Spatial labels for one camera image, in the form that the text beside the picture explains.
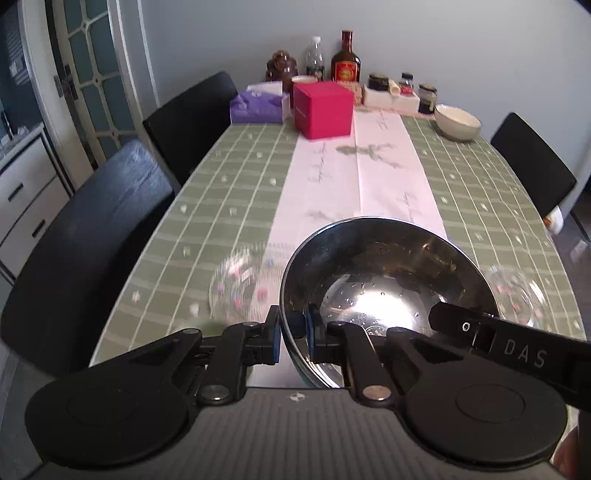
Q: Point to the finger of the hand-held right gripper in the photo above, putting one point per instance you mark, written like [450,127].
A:
[461,325]

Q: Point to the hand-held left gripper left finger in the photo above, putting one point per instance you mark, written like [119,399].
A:
[276,337]

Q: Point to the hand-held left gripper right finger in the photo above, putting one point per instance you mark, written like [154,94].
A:
[310,337]

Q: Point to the clear glass plate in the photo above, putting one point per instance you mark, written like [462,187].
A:
[240,286]
[512,290]

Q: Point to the stainless steel bowl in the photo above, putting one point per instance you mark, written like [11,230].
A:
[369,258]

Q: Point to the white chair cushion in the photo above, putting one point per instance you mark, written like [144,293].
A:
[555,220]

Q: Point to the black chair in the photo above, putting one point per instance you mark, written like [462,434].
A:
[531,157]
[194,120]
[83,240]

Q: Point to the cream ceramic bowl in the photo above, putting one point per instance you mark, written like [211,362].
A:
[457,122]

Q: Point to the pink cube box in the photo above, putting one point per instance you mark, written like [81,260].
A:
[323,110]

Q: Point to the tall dark jar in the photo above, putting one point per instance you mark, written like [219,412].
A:
[427,99]

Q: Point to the purple tissue pack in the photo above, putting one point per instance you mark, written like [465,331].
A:
[256,104]

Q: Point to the white flat box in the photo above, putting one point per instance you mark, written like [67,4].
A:
[383,99]

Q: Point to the small red label jar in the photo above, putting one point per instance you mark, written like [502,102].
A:
[407,85]

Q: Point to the white rolled tube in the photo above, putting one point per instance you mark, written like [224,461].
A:
[393,86]

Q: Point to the white cup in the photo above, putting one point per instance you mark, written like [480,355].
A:
[304,80]

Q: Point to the wide dark jar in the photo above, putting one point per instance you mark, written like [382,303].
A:
[378,81]

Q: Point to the brown figurine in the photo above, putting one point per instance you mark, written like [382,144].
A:
[281,67]

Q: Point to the amber liquor bottle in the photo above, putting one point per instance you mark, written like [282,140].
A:
[346,64]

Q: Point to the clear water bottle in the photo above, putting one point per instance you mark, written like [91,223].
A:
[314,60]

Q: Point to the white drawer cabinet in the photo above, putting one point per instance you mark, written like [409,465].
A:
[23,194]

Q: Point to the glass pane door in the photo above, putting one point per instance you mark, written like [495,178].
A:
[99,69]

